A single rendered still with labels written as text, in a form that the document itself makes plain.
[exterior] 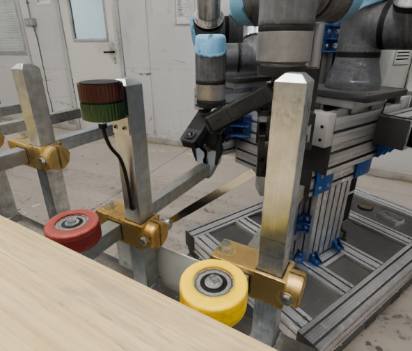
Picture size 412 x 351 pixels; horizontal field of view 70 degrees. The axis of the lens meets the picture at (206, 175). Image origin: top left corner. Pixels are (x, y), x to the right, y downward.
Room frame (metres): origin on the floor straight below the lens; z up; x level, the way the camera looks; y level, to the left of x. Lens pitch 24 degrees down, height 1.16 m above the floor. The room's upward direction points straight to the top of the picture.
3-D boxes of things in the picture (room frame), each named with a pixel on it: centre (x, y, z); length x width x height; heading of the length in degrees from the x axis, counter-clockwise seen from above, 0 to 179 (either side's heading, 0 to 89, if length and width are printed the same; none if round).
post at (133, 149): (0.46, 0.12, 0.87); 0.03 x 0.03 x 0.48; 60
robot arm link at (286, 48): (0.46, -0.11, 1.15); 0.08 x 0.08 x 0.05
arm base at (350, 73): (0.91, -0.43, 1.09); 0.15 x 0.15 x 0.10
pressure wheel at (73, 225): (0.39, 0.21, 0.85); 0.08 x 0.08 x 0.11
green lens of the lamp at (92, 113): (0.42, 0.14, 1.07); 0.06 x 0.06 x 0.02
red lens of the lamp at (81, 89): (0.42, 0.14, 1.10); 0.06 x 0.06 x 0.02
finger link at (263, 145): (0.43, -0.09, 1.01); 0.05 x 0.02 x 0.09; 170
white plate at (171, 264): (0.46, 0.08, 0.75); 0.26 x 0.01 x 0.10; 60
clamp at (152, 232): (0.47, 0.14, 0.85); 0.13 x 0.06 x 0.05; 60
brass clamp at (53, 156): (0.59, 0.36, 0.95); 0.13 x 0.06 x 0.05; 60
